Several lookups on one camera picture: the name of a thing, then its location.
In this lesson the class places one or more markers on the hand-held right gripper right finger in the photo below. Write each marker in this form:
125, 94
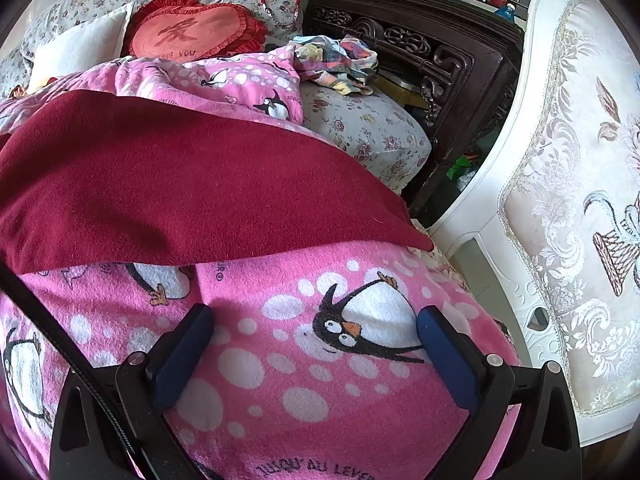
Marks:
445, 360

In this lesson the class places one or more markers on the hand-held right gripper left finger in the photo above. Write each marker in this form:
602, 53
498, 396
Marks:
181, 360

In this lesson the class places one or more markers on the dark red knit garment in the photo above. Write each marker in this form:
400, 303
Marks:
175, 175

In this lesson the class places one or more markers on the pile of colourful clothes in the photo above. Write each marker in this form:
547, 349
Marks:
330, 60

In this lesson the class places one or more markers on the pink penguin blanket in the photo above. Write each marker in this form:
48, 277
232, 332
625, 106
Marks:
300, 410

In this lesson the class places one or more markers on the green plastic packet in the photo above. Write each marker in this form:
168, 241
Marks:
460, 167

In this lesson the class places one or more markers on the floral bed sheet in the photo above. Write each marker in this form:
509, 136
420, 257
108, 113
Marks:
360, 130

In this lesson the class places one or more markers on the dark carved wooden headboard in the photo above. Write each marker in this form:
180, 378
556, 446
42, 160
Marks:
475, 85

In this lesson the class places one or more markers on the white pillow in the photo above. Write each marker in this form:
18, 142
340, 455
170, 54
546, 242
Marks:
80, 50

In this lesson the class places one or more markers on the red heart-shaped pillow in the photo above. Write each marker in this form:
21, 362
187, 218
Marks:
190, 30

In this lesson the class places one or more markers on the blue capped bottle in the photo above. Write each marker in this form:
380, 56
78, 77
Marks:
505, 11

